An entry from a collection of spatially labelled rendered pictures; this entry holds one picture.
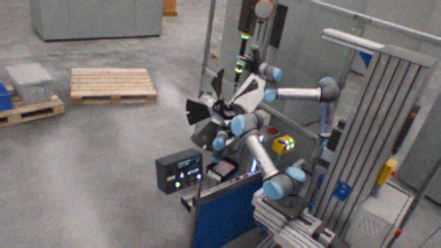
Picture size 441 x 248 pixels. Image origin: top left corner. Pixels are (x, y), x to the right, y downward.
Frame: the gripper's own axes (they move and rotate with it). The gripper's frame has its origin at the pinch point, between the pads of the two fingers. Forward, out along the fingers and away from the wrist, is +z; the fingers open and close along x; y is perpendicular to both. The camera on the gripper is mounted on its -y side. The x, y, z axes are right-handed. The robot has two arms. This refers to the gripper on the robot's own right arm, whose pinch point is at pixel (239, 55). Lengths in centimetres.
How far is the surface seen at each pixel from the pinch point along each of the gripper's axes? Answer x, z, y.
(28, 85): -45, 273, 122
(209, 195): -50, -31, 81
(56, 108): -20, 260, 157
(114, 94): 61, 248, 152
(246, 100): 30, 5, 47
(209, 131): -15, 5, 62
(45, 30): 95, 534, 140
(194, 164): -70, -31, 46
